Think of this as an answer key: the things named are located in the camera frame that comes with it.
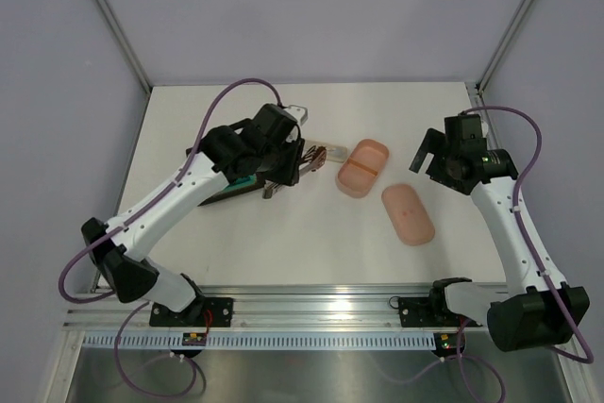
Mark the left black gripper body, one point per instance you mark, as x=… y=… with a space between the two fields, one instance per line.
x=280 y=163

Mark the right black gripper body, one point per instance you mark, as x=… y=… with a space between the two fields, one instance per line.
x=440 y=168

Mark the metal tongs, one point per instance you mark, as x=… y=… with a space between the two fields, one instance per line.
x=270 y=189

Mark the brown sea cucumber toy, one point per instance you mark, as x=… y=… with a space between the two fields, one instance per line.
x=315 y=158

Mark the pink lunch box base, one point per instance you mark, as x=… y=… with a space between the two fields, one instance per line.
x=362 y=168

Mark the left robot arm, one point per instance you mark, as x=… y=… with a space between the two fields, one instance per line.
x=120 y=246

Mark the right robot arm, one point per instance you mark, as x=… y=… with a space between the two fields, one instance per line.
x=541 y=309

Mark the pink lunch box lid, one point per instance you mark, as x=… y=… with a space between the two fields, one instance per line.
x=408 y=215

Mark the black teal food tray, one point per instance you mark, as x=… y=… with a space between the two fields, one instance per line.
x=243 y=185

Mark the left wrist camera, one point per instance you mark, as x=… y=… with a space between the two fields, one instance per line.
x=299 y=113

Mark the right frame post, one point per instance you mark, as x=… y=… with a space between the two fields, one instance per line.
x=504 y=45

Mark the frame post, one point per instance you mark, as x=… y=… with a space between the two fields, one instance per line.
x=115 y=29
x=504 y=45

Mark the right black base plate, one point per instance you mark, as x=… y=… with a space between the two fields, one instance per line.
x=418 y=312

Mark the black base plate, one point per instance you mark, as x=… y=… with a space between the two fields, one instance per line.
x=418 y=312
x=207 y=311

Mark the aluminium mounting rail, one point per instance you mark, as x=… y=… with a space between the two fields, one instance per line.
x=275 y=308

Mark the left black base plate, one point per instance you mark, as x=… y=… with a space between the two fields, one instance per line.
x=207 y=311

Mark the left frame post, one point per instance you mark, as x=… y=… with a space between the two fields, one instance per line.
x=115 y=29

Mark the white slotted cable duct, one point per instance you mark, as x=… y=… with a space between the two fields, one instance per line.
x=257 y=341

